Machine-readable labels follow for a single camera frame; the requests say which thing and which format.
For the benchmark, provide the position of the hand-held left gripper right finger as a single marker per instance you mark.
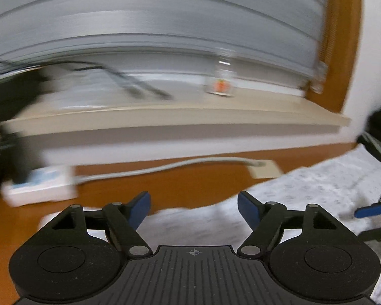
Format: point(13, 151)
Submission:
point(248, 208)

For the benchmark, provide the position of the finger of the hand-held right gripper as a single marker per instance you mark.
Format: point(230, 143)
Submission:
point(371, 211)
point(377, 234)

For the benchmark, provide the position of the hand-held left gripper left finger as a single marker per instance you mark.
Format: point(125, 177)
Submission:
point(139, 209)

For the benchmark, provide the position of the white patterned pajama pants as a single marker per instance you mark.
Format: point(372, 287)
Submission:
point(320, 190)

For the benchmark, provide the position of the white power strip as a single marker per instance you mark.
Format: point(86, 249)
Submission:
point(41, 193)

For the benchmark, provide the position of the beige window sill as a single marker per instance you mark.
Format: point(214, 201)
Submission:
point(177, 114)

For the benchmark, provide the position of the small clear bottle orange label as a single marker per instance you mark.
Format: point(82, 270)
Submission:
point(221, 82)

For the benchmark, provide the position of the dark object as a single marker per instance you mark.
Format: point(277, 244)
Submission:
point(9, 101)

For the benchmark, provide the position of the white window blinds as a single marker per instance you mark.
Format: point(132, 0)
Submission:
point(146, 22)

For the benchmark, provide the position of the wooden window frame post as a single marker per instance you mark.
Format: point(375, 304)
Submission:
point(339, 38)

